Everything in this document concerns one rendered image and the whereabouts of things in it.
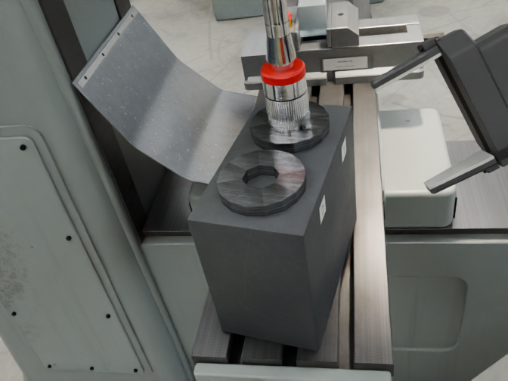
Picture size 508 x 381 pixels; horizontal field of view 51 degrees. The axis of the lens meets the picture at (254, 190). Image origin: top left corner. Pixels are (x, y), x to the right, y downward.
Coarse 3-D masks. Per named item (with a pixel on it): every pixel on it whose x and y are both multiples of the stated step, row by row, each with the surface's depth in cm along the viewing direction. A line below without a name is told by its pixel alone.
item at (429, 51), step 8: (432, 40) 45; (424, 48) 45; (432, 48) 44; (416, 56) 46; (424, 56) 45; (432, 56) 44; (400, 64) 47; (408, 64) 45; (416, 64) 45; (424, 64) 45; (392, 72) 46; (400, 72) 45; (408, 72) 45; (376, 80) 46; (384, 80) 46; (392, 80) 46; (376, 88) 46
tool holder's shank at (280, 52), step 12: (264, 0) 50; (276, 0) 50; (264, 12) 51; (276, 12) 51; (276, 24) 51; (288, 24) 52; (276, 36) 52; (288, 36) 52; (276, 48) 53; (288, 48) 53; (276, 60) 53; (288, 60) 53
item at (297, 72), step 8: (264, 64) 56; (296, 64) 55; (304, 64) 55; (264, 72) 55; (272, 72) 55; (280, 72) 54; (288, 72) 54; (296, 72) 54; (304, 72) 55; (264, 80) 55; (272, 80) 54; (280, 80) 54; (288, 80) 54; (296, 80) 54
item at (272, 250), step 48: (240, 144) 60; (288, 144) 56; (336, 144) 57; (240, 192) 51; (288, 192) 50; (336, 192) 59; (240, 240) 51; (288, 240) 49; (336, 240) 62; (240, 288) 56; (288, 288) 53; (336, 288) 65; (288, 336) 59
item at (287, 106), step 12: (264, 84) 56; (300, 84) 55; (276, 96) 55; (288, 96) 55; (300, 96) 56; (276, 108) 56; (288, 108) 56; (300, 108) 56; (276, 120) 57; (288, 120) 57; (300, 120) 57
